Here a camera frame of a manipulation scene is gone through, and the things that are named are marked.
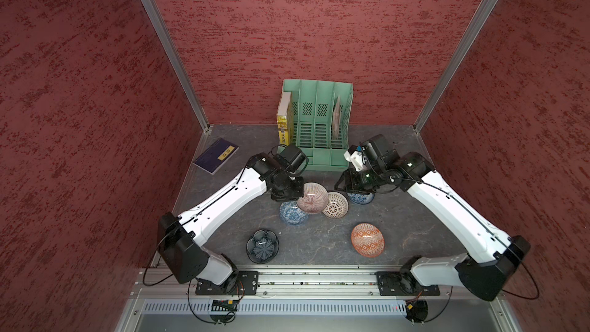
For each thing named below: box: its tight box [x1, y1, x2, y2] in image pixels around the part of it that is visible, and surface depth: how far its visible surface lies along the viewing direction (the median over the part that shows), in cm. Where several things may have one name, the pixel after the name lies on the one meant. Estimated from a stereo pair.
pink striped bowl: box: [296, 181, 329, 214], surface depth 79 cm
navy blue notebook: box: [192, 137, 239, 175], surface depth 109 cm
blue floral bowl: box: [278, 199, 309, 226], surface depth 89 cm
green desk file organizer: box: [281, 79, 354, 172], surface depth 115 cm
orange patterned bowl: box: [351, 222, 385, 258], surface depth 83 cm
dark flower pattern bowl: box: [245, 228, 280, 265], surface depth 81 cm
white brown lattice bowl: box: [321, 191, 349, 220], surface depth 91 cm
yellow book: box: [276, 91, 292, 147], surface depth 94 cm
